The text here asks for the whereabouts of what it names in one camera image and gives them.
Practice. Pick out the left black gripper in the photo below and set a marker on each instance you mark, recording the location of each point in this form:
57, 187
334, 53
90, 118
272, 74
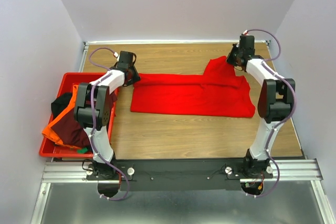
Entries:
136, 78

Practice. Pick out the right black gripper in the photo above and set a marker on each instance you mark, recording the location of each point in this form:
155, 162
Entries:
229, 60

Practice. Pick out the red t-shirt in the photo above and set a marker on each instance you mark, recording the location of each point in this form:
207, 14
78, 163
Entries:
216, 92

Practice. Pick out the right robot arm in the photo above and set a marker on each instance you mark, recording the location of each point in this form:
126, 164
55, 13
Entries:
275, 105

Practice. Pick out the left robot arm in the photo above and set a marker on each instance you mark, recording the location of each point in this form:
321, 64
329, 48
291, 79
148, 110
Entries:
93, 107

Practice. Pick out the black t-shirt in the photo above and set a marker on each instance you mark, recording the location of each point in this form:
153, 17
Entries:
67, 129

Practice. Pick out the maroon t-shirt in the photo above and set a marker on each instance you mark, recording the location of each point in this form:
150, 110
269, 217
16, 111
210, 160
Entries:
71, 132

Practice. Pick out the green cloth piece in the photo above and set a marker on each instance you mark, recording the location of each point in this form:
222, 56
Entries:
82, 150

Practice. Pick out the orange t-shirt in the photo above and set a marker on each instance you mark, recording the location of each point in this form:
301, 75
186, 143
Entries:
60, 119

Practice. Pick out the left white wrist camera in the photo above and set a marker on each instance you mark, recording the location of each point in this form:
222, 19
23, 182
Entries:
116, 55

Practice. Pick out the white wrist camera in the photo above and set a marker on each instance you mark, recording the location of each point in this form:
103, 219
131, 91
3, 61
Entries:
245, 33
116, 55

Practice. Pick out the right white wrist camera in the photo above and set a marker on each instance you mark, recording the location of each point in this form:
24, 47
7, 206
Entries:
245, 33

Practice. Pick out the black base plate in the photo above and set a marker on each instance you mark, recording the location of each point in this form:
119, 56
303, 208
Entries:
179, 174

